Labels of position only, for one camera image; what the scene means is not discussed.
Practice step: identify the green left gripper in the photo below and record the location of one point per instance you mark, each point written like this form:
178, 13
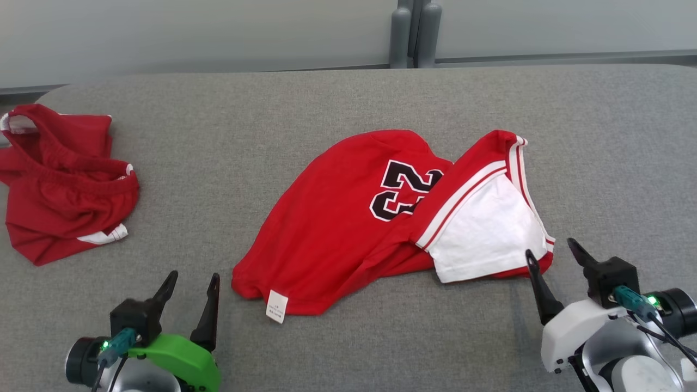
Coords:
190, 362

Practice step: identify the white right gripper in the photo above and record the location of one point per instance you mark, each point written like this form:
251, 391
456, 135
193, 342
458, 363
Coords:
566, 332

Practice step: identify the red jersey with number 23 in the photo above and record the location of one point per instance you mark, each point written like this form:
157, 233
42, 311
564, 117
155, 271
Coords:
326, 228

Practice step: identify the red shorts with white stripe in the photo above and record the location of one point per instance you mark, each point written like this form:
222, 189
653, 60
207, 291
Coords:
54, 201

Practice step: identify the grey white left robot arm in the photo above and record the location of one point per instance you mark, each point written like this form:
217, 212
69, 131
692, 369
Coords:
144, 378

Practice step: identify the black round right wrist motor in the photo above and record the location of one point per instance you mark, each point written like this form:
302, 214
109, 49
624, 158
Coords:
680, 313

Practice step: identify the black round wrist motor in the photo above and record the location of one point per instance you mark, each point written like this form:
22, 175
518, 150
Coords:
81, 362
680, 313

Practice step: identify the black round left wrist motor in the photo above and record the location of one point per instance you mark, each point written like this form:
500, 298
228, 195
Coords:
81, 362

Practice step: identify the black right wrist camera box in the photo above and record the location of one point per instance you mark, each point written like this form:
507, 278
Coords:
612, 275

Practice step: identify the grey partition post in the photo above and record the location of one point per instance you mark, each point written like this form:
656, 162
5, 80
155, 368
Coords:
400, 38
428, 38

